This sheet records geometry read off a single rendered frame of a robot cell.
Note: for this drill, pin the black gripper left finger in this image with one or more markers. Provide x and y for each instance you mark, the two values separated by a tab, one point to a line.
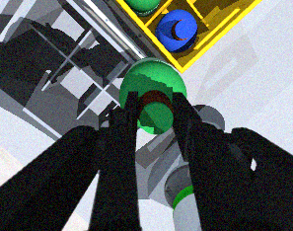
43	195

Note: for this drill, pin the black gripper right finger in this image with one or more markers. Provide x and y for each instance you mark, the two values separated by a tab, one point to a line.
229	195

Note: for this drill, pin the yellow plastic crate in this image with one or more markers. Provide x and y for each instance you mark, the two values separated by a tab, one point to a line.
214	19

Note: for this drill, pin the blue bottle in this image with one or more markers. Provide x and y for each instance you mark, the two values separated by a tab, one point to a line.
176	31

